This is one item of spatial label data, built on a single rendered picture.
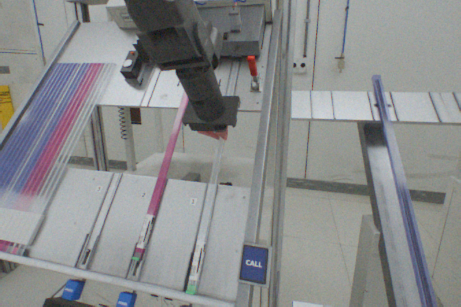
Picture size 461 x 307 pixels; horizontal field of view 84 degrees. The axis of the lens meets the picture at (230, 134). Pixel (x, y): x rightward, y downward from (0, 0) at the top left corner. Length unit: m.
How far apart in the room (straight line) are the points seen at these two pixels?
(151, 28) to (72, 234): 0.45
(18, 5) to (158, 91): 1.36
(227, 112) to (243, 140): 1.95
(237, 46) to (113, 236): 0.50
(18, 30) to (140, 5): 1.61
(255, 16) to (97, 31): 0.54
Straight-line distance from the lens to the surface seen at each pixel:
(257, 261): 0.44
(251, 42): 0.65
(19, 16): 1.94
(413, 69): 2.43
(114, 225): 0.59
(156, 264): 0.54
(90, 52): 0.94
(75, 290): 0.60
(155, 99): 0.68
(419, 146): 2.56
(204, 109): 0.44
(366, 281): 0.58
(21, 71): 1.89
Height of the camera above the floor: 1.09
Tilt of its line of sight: 15 degrees down
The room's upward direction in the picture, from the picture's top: straight up
